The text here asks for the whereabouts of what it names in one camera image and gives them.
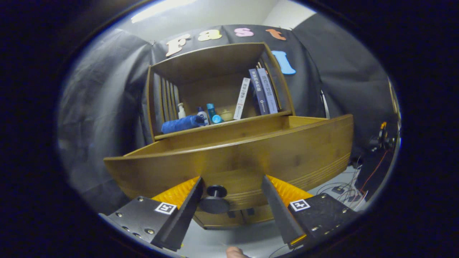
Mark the white pump bottle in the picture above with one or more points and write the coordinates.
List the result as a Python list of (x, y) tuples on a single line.
[(181, 114)]

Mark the light purple book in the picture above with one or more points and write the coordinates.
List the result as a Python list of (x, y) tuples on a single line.
[(269, 89)]

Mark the wooden countertop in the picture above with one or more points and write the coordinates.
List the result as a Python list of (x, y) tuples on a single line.
[(247, 120)]

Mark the black case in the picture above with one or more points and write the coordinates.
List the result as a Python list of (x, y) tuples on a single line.
[(373, 175)]

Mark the wooden cabinet door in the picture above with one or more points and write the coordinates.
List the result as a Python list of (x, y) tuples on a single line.
[(260, 215), (215, 219)]

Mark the dark blue book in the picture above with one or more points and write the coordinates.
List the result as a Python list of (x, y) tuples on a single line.
[(259, 91)]

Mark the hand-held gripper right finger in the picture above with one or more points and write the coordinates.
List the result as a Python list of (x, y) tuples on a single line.
[(279, 211)]

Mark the black device with orange tip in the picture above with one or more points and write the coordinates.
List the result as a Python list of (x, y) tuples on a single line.
[(383, 138)]

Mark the wooden cabinet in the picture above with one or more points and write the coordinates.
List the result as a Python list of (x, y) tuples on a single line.
[(211, 61)]

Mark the clear blue bottle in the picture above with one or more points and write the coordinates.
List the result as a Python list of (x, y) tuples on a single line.
[(211, 111)]

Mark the black power adapter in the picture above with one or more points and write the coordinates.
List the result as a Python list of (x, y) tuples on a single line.
[(350, 198), (338, 190)]

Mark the white bottle with blue cap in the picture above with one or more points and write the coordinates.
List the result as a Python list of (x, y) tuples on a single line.
[(203, 115)]

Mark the beige lidded teacup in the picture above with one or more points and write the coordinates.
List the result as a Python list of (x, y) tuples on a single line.
[(227, 115)]

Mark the white book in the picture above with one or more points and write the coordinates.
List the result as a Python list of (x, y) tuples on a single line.
[(242, 98)]

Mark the blue folded towel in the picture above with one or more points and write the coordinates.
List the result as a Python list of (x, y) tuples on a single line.
[(181, 124)]

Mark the white and blue tube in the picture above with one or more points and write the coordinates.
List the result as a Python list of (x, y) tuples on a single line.
[(217, 119)]

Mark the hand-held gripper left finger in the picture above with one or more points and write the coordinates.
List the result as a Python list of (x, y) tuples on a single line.
[(183, 215)]

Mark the black backdrop cloth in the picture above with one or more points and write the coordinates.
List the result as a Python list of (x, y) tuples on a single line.
[(100, 107)]

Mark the wooden drawer with black knob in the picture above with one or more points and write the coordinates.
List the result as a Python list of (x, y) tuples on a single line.
[(233, 161)]

